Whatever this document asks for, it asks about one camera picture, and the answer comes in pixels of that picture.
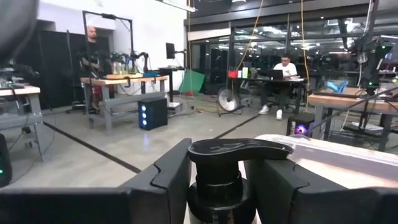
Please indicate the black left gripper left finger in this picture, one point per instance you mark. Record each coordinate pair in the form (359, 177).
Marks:
(155, 193)

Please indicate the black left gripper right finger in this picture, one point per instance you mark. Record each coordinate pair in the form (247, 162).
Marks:
(311, 205)

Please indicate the clear soap dispenser bottle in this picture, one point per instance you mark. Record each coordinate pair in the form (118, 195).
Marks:
(217, 174)

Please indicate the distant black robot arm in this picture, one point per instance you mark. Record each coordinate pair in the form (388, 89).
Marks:
(371, 68)

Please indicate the black monitor on arm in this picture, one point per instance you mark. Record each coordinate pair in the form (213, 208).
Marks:
(170, 50)

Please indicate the computer tower purple lights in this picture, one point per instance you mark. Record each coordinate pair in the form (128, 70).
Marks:
(300, 129)

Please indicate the computer tower blue lights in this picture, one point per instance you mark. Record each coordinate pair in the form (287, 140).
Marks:
(155, 113)

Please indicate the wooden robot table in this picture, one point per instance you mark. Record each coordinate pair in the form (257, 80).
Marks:
(342, 101)

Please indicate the wooden workbench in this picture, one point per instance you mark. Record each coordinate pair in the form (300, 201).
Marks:
(124, 81)

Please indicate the green board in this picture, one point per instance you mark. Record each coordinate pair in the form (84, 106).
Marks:
(192, 81)

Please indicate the round floor fan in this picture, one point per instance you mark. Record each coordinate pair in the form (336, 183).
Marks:
(228, 99)

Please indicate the blue plastic object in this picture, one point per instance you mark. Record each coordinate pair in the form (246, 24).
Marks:
(335, 86)

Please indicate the black monitor stand desk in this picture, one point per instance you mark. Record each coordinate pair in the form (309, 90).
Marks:
(171, 70)

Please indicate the black laptop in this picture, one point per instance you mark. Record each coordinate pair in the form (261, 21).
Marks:
(276, 74)

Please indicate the black office desk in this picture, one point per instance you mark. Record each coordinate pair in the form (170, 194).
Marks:
(258, 80)

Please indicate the black robot arms on workbench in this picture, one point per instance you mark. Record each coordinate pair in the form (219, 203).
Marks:
(136, 57)

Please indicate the person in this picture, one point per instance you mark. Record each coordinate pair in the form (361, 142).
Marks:
(286, 69)
(91, 49)

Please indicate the red box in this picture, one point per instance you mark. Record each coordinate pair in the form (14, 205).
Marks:
(232, 74)

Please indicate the green and white box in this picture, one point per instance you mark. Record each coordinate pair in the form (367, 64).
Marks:
(245, 72)

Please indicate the black box green light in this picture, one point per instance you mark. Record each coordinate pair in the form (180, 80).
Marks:
(4, 161)

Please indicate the gray metal table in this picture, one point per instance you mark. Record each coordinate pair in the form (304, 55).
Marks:
(18, 91)

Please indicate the white ceiling light strip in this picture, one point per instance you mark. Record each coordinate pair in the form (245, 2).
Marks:
(178, 5)

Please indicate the black metal station frame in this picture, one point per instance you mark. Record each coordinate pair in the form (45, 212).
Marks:
(107, 15)

